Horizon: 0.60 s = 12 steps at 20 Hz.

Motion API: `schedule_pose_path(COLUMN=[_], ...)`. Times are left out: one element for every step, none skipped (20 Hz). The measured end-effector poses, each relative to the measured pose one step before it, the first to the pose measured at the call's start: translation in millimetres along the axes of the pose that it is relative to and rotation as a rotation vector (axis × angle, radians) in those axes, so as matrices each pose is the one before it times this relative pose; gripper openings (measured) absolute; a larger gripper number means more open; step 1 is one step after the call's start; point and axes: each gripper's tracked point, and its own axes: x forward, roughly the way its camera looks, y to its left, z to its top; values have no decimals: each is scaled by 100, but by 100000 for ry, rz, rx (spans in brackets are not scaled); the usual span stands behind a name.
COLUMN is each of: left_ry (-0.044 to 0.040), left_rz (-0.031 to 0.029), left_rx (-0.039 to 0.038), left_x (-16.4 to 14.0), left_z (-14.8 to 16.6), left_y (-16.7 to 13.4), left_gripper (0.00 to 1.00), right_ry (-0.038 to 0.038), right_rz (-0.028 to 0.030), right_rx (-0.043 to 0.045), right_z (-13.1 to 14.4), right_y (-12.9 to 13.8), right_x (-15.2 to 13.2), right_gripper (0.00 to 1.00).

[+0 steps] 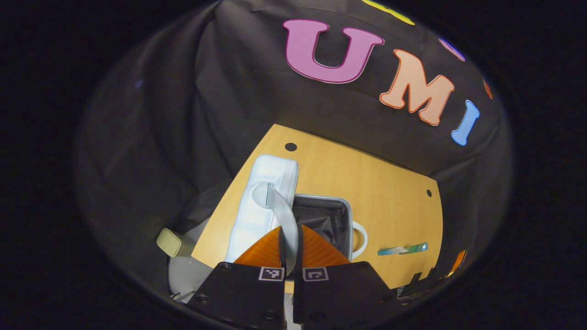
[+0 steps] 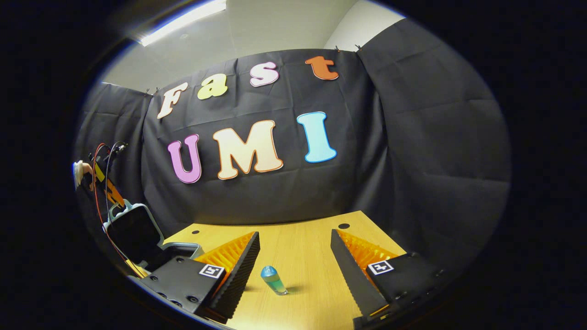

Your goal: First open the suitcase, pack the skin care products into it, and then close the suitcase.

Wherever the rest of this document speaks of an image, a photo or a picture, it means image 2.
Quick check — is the blue skin care bottle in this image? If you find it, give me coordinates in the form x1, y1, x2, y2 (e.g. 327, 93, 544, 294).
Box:
260, 265, 290, 296

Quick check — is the black backdrop cloth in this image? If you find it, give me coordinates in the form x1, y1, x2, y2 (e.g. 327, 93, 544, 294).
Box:
73, 18, 512, 275

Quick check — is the black cable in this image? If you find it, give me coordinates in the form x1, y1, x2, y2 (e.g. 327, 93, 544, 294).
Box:
104, 141, 130, 230

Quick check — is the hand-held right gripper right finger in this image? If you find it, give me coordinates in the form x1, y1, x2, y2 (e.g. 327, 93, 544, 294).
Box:
329, 229, 461, 328

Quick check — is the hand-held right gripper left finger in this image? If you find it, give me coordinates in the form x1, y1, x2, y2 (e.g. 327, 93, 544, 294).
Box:
139, 231, 261, 321

